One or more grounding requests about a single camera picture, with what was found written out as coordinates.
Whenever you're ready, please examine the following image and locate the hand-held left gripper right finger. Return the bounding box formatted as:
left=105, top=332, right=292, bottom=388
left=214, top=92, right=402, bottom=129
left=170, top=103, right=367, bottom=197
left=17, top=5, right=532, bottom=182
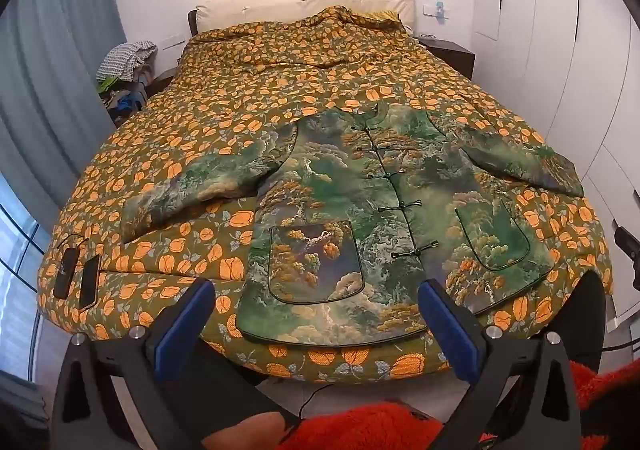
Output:
left=418, top=278, right=585, bottom=450

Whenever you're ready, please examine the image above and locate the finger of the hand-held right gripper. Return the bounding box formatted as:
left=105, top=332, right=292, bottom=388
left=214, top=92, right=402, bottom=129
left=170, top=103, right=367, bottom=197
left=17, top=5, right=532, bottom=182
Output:
left=614, top=226, right=640, bottom=291

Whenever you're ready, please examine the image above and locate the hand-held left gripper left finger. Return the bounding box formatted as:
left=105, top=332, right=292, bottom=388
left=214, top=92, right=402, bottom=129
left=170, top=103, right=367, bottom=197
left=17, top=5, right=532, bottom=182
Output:
left=52, top=277, right=236, bottom=450

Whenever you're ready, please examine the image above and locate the green landscape print jacket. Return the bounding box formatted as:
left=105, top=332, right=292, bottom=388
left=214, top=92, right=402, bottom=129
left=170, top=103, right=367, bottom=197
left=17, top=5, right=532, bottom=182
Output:
left=121, top=102, right=585, bottom=343

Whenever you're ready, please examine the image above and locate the pile of striped clothes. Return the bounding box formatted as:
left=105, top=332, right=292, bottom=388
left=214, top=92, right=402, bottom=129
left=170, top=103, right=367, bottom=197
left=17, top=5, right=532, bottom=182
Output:
left=95, top=42, right=158, bottom=85

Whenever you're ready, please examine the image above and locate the person's left hand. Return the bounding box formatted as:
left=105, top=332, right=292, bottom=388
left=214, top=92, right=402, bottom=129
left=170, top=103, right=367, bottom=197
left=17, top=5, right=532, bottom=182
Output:
left=202, top=411, right=288, bottom=450

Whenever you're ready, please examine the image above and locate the orange fuzzy garment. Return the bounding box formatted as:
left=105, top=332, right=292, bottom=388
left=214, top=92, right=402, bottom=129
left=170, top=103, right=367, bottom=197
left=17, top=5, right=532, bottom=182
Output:
left=280, top=360, right=640, bottom=450

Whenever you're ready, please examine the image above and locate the window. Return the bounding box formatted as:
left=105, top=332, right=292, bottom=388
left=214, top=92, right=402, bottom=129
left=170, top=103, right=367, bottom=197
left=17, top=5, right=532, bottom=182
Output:
left=0, top=170, right=52, bottom=381

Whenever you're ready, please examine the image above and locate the cluttered chair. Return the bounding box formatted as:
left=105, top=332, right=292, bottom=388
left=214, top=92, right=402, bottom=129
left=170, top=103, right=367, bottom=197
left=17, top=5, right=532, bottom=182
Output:
left=97, top=74, right=151, bottom=127

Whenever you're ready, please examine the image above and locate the orange leaf pattern quilt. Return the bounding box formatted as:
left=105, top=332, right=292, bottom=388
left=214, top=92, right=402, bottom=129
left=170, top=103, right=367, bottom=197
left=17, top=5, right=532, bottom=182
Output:
left=37, top=4, right=615, bottom=383

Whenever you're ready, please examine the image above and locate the dark wooden nightstand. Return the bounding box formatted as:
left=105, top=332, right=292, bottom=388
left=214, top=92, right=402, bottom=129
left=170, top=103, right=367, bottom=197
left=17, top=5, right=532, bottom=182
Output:
left=145, top=67, right=181, bottom=98
left=419, top=40, right=476, bottom=80

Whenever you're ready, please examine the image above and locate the grey curtain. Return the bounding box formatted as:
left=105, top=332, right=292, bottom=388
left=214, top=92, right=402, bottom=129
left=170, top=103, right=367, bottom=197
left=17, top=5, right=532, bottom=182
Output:
left=0, top=0, right=129, bottom=191

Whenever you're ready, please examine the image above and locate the yellow pillow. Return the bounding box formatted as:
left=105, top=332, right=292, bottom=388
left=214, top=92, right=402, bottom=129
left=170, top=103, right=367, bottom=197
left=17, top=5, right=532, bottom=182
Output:
left=350, top=10, right=404, bottom=28

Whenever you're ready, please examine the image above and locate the black cable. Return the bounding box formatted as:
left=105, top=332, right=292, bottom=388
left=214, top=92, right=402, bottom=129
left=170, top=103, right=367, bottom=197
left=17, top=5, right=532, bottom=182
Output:
left=297, top=382, right=346, bottom=422

